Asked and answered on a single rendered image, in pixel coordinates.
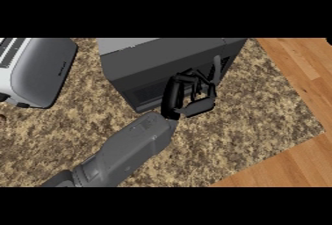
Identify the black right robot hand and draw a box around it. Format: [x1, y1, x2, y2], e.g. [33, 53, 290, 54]
[159, 68, 218, 121]

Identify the dark grey microwave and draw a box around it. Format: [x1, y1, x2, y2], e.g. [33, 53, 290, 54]
[94, 38, 249, 114]

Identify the silver toaster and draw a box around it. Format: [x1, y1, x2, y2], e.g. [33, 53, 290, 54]
[0, 38, 79, 110]

